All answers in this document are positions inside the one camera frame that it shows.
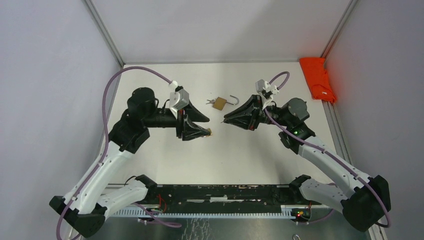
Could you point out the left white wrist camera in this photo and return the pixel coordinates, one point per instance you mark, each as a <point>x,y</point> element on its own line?
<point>178,99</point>

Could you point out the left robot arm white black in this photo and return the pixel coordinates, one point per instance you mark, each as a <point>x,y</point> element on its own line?
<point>86,208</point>

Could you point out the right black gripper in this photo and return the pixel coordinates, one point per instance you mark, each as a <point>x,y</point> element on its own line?
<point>254,105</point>

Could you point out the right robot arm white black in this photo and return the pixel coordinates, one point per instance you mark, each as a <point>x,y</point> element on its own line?
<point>364,201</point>

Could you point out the orange folded cloth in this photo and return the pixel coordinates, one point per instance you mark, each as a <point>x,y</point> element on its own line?
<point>317,79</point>

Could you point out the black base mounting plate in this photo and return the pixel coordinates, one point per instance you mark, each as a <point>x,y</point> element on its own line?
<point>223,199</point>

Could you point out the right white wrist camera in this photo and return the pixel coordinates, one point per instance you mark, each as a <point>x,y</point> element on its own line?
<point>265,90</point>

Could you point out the large brass padlock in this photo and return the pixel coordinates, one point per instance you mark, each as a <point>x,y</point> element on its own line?
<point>222,102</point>

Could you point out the silver keys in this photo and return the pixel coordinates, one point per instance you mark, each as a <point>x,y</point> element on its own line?
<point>211,102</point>

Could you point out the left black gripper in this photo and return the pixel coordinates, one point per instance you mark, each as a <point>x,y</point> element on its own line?
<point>189,131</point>

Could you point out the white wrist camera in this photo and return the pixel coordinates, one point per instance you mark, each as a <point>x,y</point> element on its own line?
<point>265,90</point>
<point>178,99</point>

